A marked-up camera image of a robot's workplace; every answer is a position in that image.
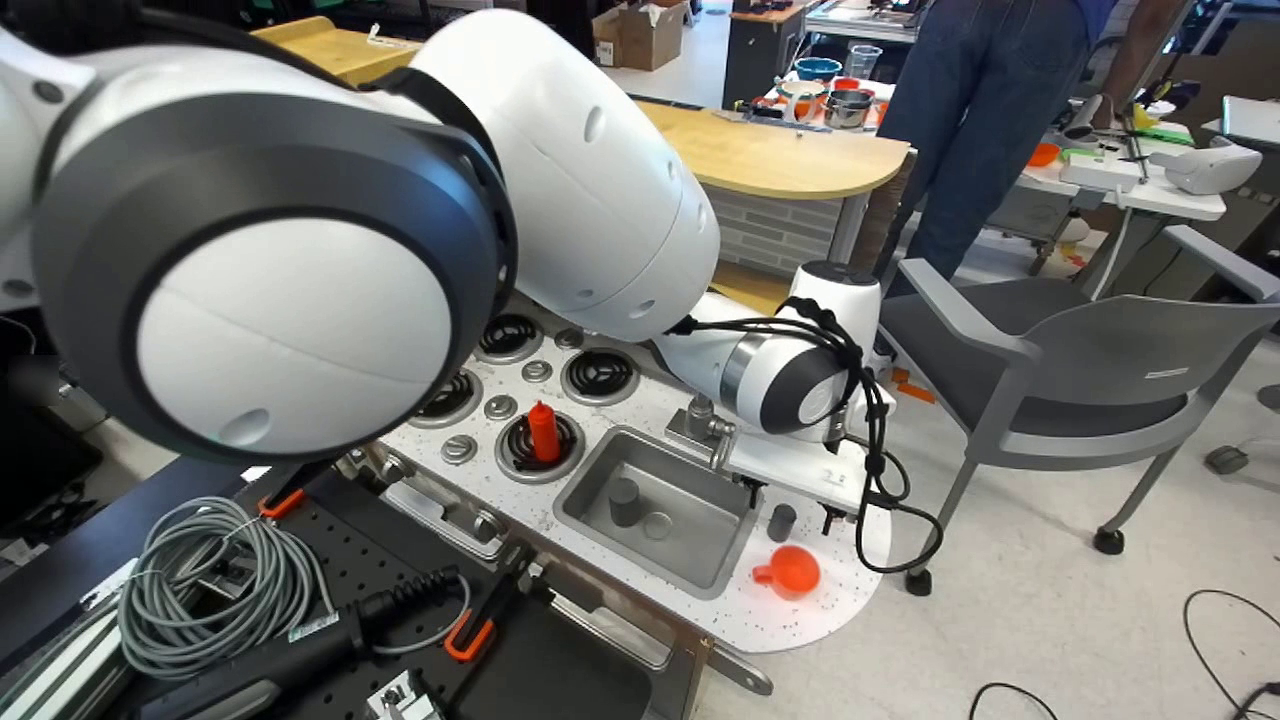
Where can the grey toy sink basin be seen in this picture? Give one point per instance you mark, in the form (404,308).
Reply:
(692,555)

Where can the grey stove knob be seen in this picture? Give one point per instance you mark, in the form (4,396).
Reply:
(459,450)
(503,407)
(536,368)
(570,336)

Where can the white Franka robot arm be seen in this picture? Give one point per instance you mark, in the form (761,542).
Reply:
(294,332)

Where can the black and orange clamp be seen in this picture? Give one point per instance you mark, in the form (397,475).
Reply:
(470,639)
(285,500)

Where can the grey cylinder block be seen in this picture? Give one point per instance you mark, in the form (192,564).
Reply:
(626,497)

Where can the orange plastic cup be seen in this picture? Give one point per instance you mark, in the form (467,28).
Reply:
(795,575)

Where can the small dark grey cylinder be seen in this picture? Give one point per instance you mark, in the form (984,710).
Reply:
(783,522)

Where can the person in blue jeans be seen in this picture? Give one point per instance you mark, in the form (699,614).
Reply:
(984,121)

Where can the black coil stove burner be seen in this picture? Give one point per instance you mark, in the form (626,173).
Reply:
(596,372)
(446,396)
(508,336)
(512,445)

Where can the aluminium extrusion rail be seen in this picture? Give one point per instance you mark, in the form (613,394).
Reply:
(53,667)

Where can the black perforated work table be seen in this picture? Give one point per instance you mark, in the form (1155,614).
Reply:
(332,533)

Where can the orange bowl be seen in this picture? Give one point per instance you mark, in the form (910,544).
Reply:
(1041,152)

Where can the white plastic object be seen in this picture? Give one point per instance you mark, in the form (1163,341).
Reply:
(1206,164)

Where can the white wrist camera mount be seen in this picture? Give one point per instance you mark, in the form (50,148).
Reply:
(801,471)

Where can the white cluttered table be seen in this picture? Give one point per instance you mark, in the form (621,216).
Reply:
(1147,180)

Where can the grey plastic chair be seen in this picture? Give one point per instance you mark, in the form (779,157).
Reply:
(1065,361)

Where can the grey toy faucet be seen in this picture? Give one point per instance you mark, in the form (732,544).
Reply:
(699,426)

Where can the wooden toy kitchen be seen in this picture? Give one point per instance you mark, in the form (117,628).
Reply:
(785,157)

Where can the cardboard box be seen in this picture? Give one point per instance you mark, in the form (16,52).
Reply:
(642,35)

